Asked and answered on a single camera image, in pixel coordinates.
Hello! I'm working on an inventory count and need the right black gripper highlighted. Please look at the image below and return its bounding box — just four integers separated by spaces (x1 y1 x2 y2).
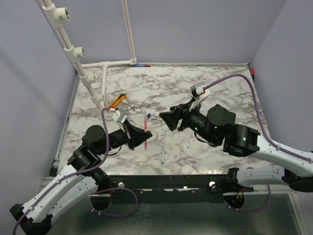
158 97 218 146

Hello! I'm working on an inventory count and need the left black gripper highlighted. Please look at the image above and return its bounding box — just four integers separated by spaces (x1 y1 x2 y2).
97 118 152 156

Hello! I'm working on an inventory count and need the red pen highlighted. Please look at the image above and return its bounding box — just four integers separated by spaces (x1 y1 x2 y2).
144 117 148 151

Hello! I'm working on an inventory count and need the grey pen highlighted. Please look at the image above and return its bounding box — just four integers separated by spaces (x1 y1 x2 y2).
161 147 165 164

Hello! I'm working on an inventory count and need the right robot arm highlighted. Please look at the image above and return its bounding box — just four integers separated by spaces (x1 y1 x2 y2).
159 104 313 192

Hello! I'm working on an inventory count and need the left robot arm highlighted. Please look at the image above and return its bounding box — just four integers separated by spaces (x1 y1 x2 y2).
10 120 152 235

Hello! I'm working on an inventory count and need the red clamp at corner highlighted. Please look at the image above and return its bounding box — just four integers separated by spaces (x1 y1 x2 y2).
249 67 255 76

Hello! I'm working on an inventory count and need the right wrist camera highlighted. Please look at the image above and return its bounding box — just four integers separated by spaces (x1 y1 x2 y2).
190 82 211 108

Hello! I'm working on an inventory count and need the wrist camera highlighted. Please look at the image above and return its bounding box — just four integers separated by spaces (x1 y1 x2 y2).
190 82 211 108
112 108 128 128

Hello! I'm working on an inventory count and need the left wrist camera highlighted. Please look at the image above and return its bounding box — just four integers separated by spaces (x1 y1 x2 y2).
112 108 128 128

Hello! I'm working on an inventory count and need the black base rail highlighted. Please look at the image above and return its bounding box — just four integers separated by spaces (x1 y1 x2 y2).
80 175 255 204

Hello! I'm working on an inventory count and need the aluminium frame rail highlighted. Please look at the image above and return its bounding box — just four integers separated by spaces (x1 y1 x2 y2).
39 174 67 197

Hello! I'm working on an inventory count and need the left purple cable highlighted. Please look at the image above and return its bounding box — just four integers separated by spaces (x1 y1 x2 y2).
12 107 138 235

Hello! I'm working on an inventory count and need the white pvc pipe frame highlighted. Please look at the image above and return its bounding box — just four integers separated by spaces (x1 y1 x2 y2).
39 0 137 109

